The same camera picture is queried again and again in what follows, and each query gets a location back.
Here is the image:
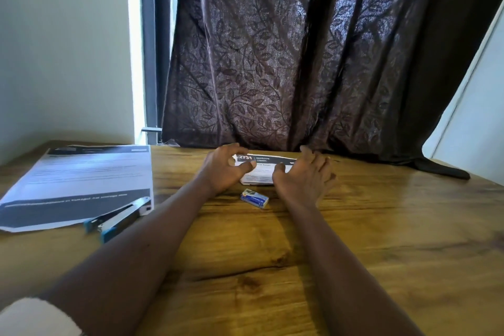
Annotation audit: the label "person's left hand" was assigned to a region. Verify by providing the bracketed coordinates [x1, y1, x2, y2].
[196, 143, 257, 196]

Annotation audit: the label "person's right hand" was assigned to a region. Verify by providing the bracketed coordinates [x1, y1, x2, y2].
[272, 145, 338, 209]

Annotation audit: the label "small printed paper stack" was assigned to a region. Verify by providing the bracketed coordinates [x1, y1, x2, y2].
[233, 153, 298, 186]

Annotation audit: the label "person's left forearm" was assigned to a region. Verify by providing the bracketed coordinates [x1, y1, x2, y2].
[37, 177, 216, 336]

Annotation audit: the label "person's right forearm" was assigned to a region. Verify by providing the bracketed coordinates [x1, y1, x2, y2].
[280, 200, 425, 336]

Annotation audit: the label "small blue staples box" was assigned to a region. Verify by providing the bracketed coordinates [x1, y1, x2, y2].
[240, 188, 270, 209]

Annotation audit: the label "dark brown leaf-patterned curtain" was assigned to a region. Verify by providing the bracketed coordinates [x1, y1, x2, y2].
[161, 0, 504, 181]

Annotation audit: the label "blue and silver stapler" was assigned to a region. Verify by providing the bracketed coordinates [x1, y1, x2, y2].
[83, 196, 153, 245]

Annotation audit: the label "large printed paper sheets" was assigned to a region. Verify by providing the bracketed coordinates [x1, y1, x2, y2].
[0, 144, 154, 233]

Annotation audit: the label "white door panel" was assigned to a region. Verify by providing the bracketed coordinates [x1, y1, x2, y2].
[422, 3, 504, 187]

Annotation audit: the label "white sleeve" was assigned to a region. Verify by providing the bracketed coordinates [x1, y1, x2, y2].
[0, 297, 84, 336]

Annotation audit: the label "grey window handle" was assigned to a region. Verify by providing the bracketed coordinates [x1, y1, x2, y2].
[141, 126, 163, 146]

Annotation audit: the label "grey window frame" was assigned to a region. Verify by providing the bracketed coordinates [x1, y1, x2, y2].
[139, 0, 172, 146]

